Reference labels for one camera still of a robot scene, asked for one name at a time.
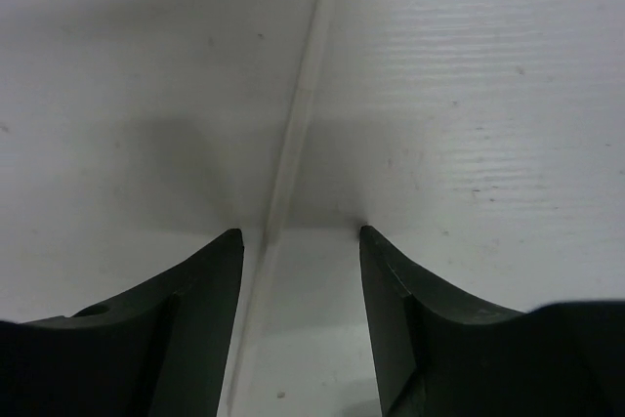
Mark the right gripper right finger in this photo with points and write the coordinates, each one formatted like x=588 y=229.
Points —
x=441 y=351

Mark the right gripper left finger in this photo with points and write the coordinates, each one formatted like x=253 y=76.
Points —
x=158 y=349

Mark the white chopstick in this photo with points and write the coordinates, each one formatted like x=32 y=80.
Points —
x=255 y=302

